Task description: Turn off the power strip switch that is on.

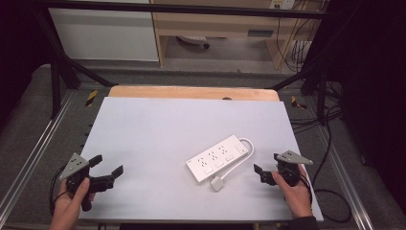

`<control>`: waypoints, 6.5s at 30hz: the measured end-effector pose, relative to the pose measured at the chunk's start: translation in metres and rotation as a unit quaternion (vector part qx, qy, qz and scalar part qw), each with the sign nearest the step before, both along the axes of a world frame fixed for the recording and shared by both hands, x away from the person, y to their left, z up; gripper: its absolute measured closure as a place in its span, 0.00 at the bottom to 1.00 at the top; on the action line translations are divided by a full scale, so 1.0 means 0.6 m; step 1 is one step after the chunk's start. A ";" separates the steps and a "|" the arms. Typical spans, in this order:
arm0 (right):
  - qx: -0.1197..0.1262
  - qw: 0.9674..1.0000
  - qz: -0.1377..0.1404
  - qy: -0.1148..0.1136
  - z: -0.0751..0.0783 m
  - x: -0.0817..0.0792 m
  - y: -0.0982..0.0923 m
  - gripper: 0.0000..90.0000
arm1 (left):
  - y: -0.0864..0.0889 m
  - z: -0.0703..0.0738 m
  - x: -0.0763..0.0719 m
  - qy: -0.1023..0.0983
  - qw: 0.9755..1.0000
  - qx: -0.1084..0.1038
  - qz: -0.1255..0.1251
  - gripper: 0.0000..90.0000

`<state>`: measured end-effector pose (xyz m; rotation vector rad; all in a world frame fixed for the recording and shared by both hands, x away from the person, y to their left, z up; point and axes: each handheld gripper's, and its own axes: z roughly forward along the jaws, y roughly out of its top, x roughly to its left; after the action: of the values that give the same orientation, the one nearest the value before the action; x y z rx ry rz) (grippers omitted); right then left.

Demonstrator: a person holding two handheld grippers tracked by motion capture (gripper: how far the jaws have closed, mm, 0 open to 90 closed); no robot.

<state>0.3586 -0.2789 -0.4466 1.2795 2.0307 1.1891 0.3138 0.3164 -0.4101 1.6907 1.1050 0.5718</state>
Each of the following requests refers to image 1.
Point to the pale grey table board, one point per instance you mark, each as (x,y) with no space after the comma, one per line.
(153,143)

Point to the white power strip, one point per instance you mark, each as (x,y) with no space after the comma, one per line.
(217,158)

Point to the light wooden desk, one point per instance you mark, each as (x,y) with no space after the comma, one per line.
(217,24)

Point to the person's left hand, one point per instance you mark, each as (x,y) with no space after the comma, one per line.
(68,206)

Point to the aluminium rail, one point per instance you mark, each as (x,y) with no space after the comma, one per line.
(346,179)
(35,150)

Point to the white plug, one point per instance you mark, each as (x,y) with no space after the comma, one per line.
(217,184)

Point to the white wall socket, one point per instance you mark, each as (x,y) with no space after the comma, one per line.
(282,4)

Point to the person's right hand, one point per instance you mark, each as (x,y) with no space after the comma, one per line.
(298,199)

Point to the yellow and black tape strip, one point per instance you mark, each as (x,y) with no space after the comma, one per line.
(297,103)
(91,98)

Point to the office chair base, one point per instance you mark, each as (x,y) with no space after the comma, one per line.
(195,40)

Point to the black metal frame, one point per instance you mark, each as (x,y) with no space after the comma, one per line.
(178,8)

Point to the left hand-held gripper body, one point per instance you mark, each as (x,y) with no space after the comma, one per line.
(78,174)

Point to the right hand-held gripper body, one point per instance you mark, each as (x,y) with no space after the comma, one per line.
(288,169)

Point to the white cabinet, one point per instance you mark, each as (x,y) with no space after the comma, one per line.
(105,35)

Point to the wooden table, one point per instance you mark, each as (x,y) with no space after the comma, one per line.
(191,92)

